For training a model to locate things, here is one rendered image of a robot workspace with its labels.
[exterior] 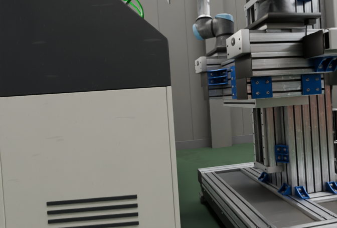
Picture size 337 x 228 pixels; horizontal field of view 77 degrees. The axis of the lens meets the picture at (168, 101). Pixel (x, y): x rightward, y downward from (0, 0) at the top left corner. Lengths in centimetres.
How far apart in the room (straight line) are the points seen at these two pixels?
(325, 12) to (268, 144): 74
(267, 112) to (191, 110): 205
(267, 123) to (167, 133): 64
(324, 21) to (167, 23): 227
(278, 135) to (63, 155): 100
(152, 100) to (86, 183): 35
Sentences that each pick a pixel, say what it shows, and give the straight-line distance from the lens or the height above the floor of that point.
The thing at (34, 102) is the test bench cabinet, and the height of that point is 76.
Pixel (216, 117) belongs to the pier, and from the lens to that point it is 315.
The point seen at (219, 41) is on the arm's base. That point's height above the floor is 109.
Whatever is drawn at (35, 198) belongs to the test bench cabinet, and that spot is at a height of 45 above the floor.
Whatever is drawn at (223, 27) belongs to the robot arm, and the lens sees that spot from 145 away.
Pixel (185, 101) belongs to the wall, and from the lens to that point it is 313.
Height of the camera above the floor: 75
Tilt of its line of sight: 1 degrees down
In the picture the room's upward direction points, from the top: 4 degrees counter-clockwise
